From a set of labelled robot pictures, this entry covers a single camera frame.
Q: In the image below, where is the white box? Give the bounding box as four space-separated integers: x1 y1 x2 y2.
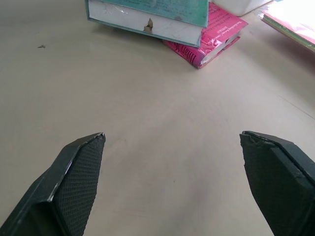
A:
212 0 274 17

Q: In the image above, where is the teal hardcover book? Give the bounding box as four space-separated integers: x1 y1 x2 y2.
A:
85 0 210 48

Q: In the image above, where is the pink and green flat book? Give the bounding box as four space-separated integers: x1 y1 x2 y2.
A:
257 0 315 53

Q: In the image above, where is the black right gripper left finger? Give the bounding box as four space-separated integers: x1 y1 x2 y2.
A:
0 132 106 236

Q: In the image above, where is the pink paperback book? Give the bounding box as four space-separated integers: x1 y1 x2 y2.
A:
162 1 249 70

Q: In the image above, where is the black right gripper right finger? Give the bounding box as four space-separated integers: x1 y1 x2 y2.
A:
239 130 315 236

